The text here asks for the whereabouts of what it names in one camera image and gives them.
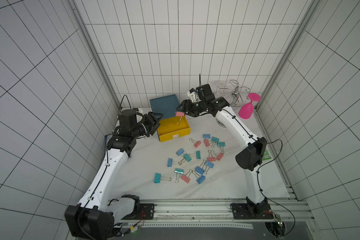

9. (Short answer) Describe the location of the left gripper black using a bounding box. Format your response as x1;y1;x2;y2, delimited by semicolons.
132;111;165;138

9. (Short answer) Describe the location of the pink binder clip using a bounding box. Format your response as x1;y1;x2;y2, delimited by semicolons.
176;112;185;126
180;170;193;184
211;150;224;161
207;150;217;163
204;139;210;147
189;138;202;148

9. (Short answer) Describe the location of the yellow top drawer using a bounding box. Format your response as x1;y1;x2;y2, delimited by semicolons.
158;116;191;142

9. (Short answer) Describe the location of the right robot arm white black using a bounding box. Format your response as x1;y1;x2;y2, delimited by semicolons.
176;97;268;218

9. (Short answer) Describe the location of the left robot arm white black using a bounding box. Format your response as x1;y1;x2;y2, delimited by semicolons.
64;109;164;240

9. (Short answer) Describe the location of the teal drawer cabinet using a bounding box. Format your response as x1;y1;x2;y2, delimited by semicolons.
150;95;180;120

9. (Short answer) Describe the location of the pink binder clip top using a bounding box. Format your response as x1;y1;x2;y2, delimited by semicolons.
189;138;202;148

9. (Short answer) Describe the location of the blue binder clip upper middle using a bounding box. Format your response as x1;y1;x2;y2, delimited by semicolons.
176;149;185;156

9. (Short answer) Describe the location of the teal binder clip upper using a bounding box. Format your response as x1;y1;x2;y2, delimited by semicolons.
210;137;220;148

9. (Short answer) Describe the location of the blue binder clip left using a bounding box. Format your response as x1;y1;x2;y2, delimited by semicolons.
167;158;182;168

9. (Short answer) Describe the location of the teal binder clip upright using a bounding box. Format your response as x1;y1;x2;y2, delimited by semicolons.
189;151;201;159

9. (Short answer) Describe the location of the teal binder clip right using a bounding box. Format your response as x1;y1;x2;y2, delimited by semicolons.
217;142;225;153

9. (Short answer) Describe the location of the teal shiny binder clip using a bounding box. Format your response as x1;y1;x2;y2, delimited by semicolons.
175;168;184;183

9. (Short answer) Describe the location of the teal binder clip front left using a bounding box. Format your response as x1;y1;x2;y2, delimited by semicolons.
154;173;172;184

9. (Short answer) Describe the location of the blue binder clip middle right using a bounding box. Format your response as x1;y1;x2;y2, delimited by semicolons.
202;161;214;175

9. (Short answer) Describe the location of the pink binder clip bottom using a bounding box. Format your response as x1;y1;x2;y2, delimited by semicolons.
180;170;193;184

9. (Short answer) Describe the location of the blue binder clip bottom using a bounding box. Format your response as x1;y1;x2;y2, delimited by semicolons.
193;170;206;184

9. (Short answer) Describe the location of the clear glass on rack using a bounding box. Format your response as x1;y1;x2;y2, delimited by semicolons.
217;82;227;94

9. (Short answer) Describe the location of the silver glass rack stand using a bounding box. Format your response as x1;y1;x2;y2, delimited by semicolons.
218;80;251;109

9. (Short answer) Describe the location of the magenta plastic wine glass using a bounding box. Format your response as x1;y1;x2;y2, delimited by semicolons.
239;93;261;120

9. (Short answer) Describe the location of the green snack packet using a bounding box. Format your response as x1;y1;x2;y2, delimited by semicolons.
262;149;272;161

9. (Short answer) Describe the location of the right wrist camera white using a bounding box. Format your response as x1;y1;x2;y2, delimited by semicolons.
187;88;199;103

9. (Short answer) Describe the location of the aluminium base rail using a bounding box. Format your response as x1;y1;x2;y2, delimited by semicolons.
73;199;314;230

